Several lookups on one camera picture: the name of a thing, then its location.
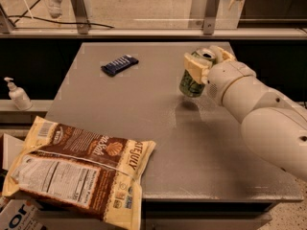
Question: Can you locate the white cardboard box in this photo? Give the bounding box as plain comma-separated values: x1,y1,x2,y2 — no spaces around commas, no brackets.
0,199,46,230

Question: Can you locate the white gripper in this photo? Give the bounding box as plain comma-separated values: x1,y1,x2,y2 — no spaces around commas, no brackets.
184,45,256,105

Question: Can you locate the left metal bracket post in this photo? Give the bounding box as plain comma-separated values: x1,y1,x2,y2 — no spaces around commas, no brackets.
70,0,90,35

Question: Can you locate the brown yellow chip bag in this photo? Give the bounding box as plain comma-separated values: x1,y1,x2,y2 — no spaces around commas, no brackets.
3,117,155,230

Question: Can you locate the metal bracket post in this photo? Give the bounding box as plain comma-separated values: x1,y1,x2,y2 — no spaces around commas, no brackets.
70,0,90,35
202,0,220,35

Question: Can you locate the right metal bracket post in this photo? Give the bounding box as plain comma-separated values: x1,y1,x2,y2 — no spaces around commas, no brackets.
202,0,220,35

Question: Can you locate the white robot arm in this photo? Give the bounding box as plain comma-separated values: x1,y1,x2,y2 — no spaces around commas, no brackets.
179,45,307,181

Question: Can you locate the black cable behind glass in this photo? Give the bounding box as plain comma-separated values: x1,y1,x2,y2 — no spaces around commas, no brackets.
7,0,115,30

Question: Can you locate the dark blue snack bar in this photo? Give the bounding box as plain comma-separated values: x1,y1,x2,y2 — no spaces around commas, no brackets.
101,55,139,77

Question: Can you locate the white pump bottle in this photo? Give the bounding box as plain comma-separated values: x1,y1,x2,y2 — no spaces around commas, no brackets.
4,77,32,110

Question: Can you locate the green soda can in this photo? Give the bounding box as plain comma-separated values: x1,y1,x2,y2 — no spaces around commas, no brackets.
179,48,216,98

